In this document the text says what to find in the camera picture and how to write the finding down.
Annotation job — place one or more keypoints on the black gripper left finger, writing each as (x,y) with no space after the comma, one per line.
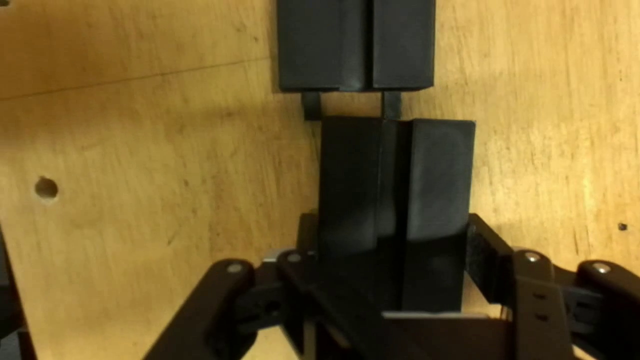
(267,313)

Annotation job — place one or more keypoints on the black grooved track piece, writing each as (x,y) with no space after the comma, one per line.
(427,200)
(320,46)

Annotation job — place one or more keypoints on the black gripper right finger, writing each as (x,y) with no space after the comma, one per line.
(572,313)

